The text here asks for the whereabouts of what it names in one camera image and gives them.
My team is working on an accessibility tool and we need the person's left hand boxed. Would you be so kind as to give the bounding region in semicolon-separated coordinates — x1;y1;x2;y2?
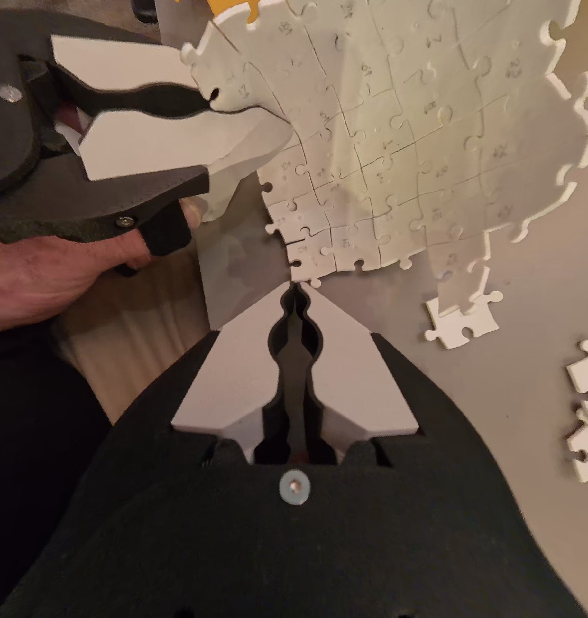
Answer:
0;199;202;334

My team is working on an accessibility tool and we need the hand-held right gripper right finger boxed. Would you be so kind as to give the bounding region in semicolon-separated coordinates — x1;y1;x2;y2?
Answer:
296;282;420;465

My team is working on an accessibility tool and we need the yellow plastic bin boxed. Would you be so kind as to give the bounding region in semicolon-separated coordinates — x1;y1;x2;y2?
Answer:
176;0;261;25

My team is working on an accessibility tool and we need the black garment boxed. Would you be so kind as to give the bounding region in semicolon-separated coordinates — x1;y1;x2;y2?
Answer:
0;323;114;618

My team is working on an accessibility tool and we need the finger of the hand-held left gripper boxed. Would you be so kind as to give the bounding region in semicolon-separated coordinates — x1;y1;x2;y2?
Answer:
79;108;295;182
50;35;220;119

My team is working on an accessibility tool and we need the white puzzle ball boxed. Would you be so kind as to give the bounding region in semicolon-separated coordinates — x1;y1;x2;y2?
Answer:
180;0;588;317

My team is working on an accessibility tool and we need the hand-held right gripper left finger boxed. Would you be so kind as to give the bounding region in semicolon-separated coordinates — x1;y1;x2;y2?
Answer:
171;282;295;464

